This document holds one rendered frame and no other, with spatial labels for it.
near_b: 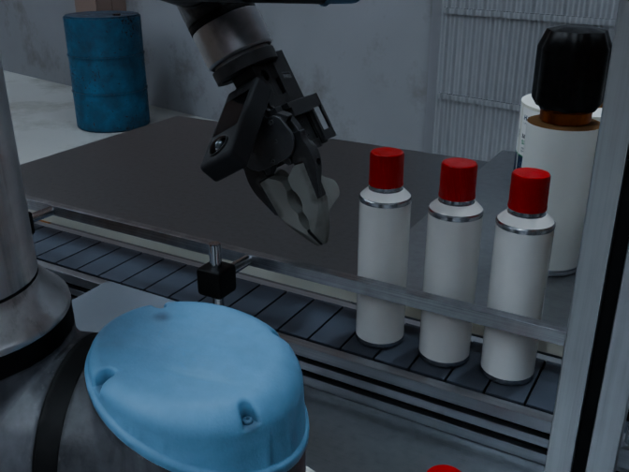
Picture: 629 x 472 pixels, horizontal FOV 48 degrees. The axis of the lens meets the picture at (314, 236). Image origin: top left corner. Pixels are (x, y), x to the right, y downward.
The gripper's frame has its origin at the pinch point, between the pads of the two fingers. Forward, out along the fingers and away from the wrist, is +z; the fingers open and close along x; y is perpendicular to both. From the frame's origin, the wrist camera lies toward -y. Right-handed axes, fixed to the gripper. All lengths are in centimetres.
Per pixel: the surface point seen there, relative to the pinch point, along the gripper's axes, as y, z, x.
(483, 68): 310, -8, 82
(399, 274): -1.0, 6.6, -8.1
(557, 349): 2.9, 19.6, -18.4
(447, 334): -2.3, 13.5, -11.0
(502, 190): 53, 12, 0
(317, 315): 0.8, 8.7, 5.0
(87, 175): 35, -23, 71
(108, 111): 291, -94, 329
